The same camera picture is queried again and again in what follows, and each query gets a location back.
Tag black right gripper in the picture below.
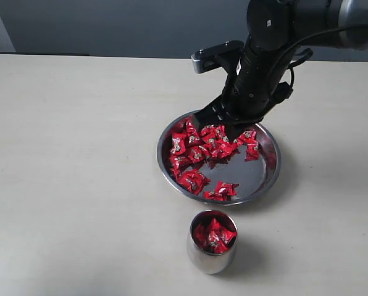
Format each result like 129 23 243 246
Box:
192 92 274 143

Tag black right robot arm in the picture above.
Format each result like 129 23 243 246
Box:
191 1 368 140

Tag round stainless steel plate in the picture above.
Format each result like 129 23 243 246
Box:
157 112 282 206

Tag stainless steel cup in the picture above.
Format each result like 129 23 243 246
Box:
186 210 238 274

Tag red wrapped candy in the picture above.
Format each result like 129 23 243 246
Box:
199 125 216 142
245 142 259 162
186 134 204 147
186 146 207 163
234 129 257 146
215 125 230 142
203 191 227 201
169 155 191 173
185 120 199 138
170 133 187 155
177 169 211 195
214 181 239 197
204 142 224 160
217 140 239 158

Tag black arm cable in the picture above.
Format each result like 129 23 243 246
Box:
261 24 368 105

